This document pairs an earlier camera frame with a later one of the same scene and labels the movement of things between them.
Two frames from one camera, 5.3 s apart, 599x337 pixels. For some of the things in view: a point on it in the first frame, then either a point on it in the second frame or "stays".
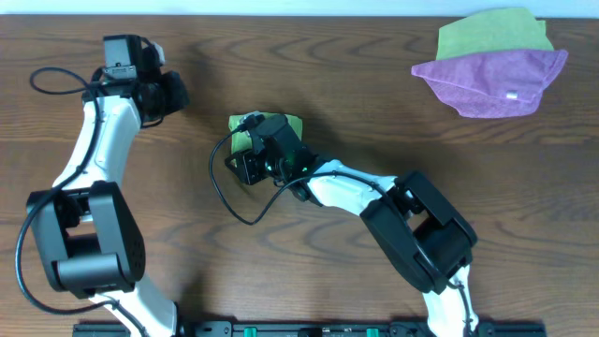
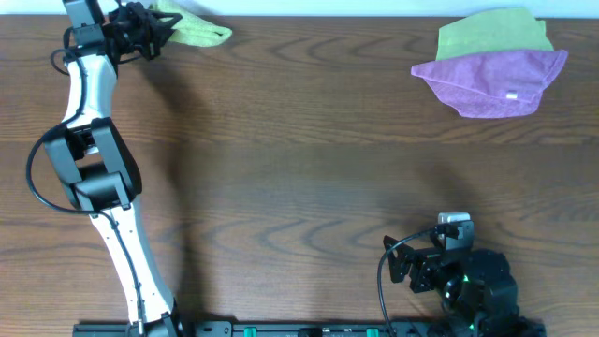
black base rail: x=316 y=329 stays
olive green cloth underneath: x=496 y=31 stays
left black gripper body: x=173 y=89 → x=151 y=30
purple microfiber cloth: x=493 y=83 stays
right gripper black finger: x=236 y=162 → x=400 y=258
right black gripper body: x=261 y=166 → x=430 y=275
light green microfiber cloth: x=242 y=141 → x=192 y=30
